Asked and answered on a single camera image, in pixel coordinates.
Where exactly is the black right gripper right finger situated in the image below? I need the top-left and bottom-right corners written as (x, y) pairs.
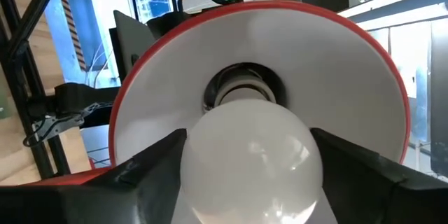
top-left (309, 127), bottom-right (448, 224)

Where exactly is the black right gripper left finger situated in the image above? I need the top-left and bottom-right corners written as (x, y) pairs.
top-left (0, 128), bottom-right (188, 224)

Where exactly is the white round lightbulb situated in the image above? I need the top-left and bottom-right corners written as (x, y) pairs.
top-left (179, 98), bottom-right (324, 224)

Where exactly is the red desk lamp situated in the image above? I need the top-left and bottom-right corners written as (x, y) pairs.
top-left (24, 0), bottom-right (412, 224)

